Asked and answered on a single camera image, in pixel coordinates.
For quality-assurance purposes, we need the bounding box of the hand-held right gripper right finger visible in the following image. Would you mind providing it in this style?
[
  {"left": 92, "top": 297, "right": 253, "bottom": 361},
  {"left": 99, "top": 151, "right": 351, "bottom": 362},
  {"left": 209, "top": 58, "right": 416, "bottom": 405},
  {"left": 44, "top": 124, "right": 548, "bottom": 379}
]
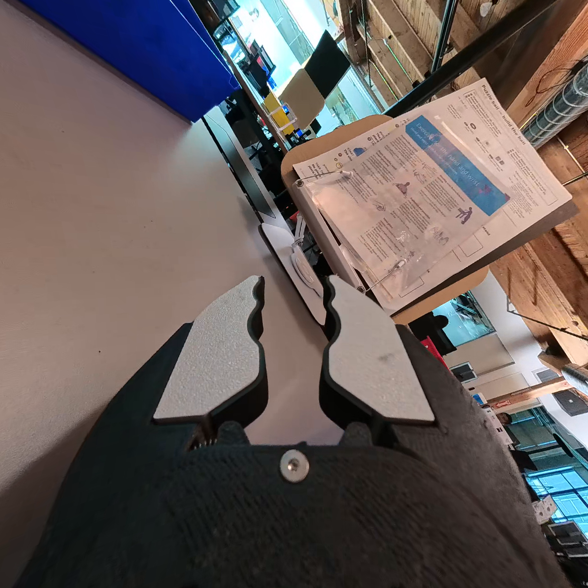
[{"left": 319, "top": 276, "right": 436, "bottom": 425}]

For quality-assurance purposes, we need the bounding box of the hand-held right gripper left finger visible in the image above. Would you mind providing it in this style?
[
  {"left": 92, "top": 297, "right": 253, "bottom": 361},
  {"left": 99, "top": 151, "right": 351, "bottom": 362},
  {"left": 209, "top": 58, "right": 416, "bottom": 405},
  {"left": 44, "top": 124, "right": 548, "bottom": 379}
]
[{"left": 153, "top": 276, "right": 269, "bottom": 425}]

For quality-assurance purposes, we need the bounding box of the blue plastic bin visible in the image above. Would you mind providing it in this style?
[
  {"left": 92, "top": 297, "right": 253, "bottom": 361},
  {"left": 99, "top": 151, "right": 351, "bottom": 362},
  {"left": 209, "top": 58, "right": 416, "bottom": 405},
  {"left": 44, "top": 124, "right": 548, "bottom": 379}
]
[{"left": 17, "top": 0, "right": 242, "bottom": 124}]

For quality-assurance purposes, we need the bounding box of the grey desk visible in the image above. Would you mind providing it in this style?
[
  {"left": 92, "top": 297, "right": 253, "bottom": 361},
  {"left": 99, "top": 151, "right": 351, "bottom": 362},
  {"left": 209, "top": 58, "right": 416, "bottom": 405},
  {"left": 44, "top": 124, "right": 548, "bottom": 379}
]
[{"left": 0, "top": 0, "right": 342, "bottom": 588}]

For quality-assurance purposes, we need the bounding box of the black desk mat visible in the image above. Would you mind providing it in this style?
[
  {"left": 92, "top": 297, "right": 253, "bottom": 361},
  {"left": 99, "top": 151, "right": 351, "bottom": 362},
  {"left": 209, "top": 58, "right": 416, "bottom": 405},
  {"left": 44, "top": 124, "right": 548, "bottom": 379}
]
[{"left": 202, "top": 104, "right": 279, "bottom": 224}]

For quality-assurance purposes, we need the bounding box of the red storage bin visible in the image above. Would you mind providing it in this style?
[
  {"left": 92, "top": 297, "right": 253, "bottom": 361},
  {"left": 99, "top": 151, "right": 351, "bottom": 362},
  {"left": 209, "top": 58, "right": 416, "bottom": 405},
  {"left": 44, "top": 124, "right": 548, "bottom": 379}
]
[{"left": 418, "top": 336, "right": 451, "bottom": 370}]

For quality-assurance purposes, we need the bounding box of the wooden document stand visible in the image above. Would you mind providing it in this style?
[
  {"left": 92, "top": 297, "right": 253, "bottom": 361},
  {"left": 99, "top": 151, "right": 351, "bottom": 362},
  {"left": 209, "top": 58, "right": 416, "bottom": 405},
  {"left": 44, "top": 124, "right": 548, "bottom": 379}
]
[{"left": 260, "top": 115, "right": 581, "bottom": 328}]

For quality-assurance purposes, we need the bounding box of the printed instruction sheet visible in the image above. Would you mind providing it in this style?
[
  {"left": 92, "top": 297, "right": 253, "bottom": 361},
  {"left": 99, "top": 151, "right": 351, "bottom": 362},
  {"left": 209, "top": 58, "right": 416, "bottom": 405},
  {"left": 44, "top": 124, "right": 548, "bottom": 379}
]
[{"left": 296, "top": 115, "right": 511, "bottom": 293}]

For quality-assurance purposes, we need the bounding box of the white printed form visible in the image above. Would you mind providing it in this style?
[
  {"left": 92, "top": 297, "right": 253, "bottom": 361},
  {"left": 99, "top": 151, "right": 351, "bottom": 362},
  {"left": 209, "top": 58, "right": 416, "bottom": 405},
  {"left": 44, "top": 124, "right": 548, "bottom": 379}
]
[{"left": 294, "top": 78, "right": 572, "bottom": 309}]

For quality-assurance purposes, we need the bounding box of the yellow storage bin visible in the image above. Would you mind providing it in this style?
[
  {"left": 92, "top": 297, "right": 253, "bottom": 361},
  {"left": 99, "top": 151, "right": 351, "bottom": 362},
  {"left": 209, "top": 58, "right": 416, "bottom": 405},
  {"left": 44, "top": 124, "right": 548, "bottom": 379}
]
[{"left": 264, "top": 90, "right": 296, "bottom": 137}]

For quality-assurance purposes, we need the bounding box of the beige chair back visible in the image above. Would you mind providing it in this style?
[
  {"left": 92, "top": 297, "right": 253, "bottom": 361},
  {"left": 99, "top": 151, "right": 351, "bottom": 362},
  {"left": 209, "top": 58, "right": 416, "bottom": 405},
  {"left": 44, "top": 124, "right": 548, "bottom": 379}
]
[{"left": 279, "top": 69, "right": 328, "bottom": 126}]

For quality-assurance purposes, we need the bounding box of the metal ventilation duct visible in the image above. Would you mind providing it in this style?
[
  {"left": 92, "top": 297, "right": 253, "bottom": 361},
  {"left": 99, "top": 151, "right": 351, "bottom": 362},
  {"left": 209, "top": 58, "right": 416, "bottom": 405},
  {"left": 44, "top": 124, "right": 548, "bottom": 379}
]
[{"left": 522, "top": 63, "right": 588, "bottom": 149}]

